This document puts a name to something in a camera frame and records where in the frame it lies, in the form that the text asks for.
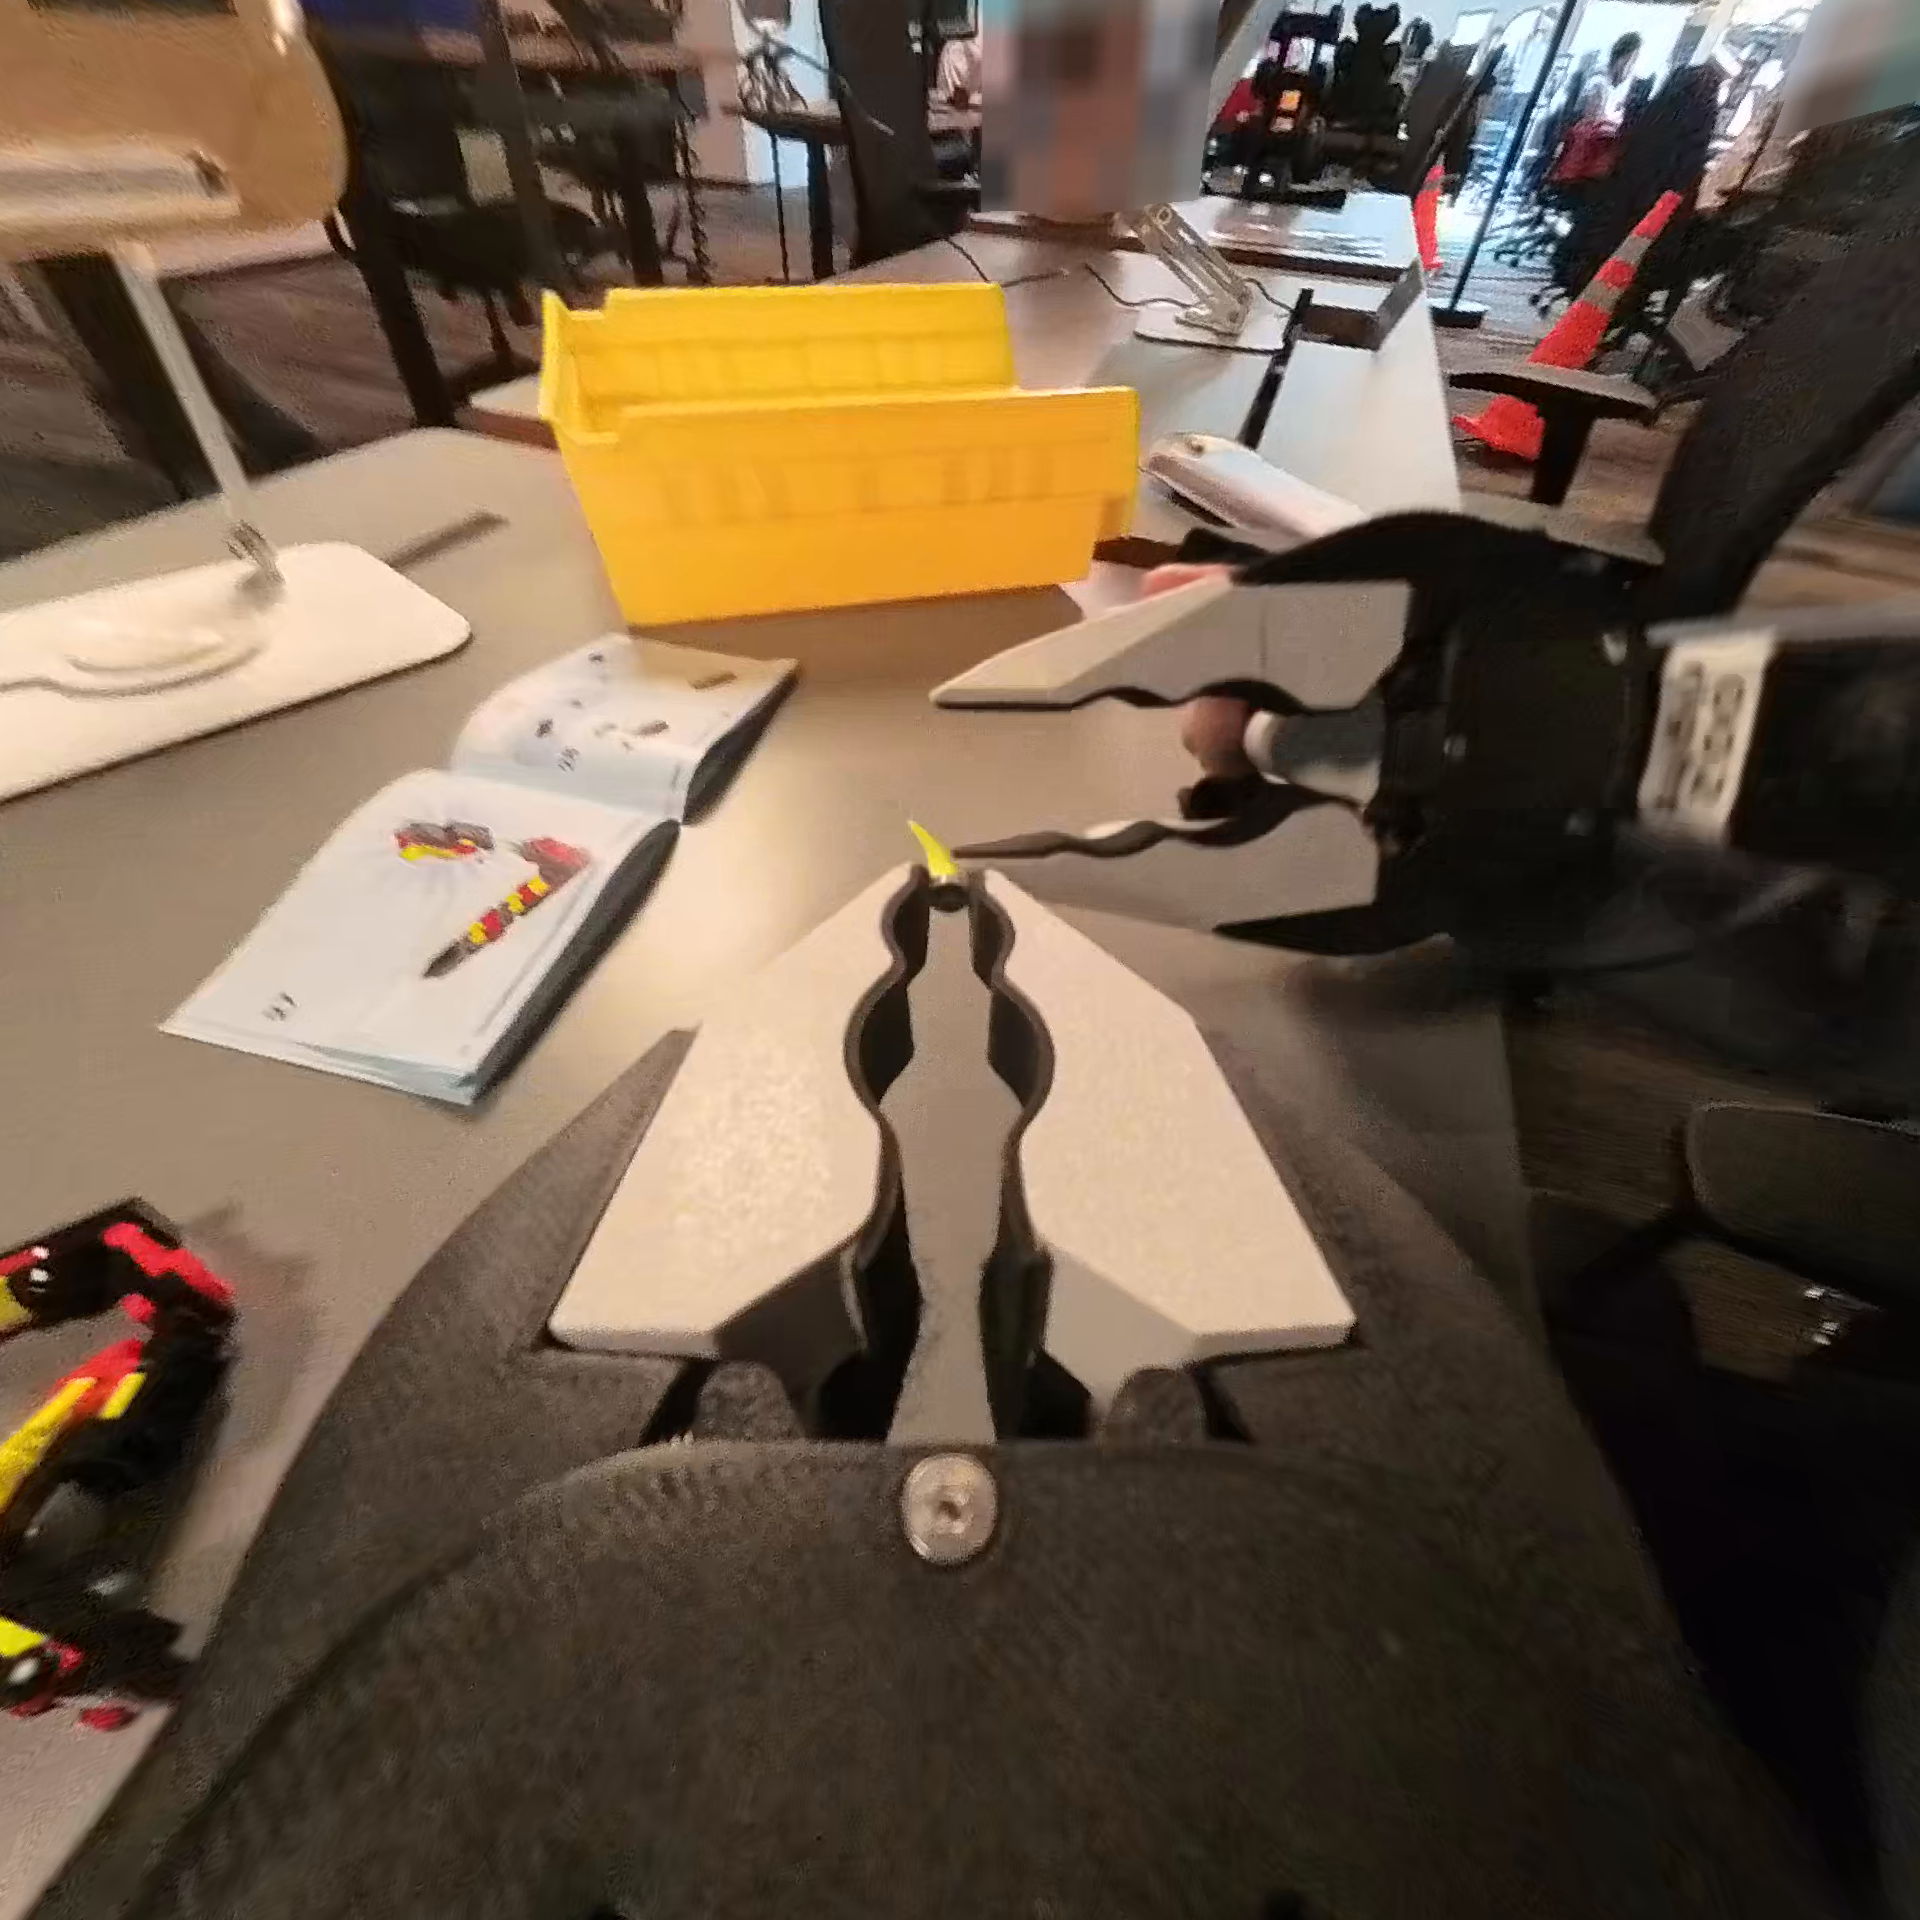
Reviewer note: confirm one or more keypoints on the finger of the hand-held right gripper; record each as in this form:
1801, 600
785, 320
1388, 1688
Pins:
1200, 646
1140, 839

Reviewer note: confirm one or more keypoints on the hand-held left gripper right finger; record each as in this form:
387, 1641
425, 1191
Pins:
1185, 1200

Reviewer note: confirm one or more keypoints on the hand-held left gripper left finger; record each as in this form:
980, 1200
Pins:
735, 1185

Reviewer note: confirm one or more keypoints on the yellow-green lego claw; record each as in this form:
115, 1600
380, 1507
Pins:
930, 848

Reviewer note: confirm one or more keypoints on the black red yellow lego model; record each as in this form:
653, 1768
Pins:
165, 1276

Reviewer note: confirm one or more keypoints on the orange traffic cone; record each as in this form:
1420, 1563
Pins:
1611, 285
1499, 428

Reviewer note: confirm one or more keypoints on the clear acrylic desk stand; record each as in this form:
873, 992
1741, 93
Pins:
1200, 285

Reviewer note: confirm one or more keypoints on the yellow plastic bin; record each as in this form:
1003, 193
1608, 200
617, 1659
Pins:
840, 511

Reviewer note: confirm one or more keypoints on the open instruction booklet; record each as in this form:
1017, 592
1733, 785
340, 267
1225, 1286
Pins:
451, 902

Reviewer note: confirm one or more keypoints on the wooden board on white stand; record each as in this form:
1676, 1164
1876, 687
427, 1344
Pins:
224, 629

